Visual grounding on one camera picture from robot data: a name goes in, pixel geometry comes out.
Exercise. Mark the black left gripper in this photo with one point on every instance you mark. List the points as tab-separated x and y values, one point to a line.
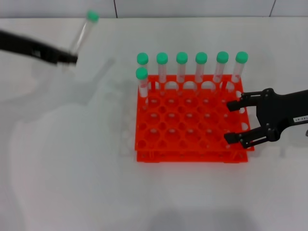
29	48

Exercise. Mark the clear test tube green cap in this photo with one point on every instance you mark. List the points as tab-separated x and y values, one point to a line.
142	58
162	58
241	57
141	73
222	57
93	16
181	57
201	57

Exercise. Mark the orange test tube rack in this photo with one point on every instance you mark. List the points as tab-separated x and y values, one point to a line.
204	158

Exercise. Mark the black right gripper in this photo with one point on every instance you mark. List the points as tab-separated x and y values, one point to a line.
276	110

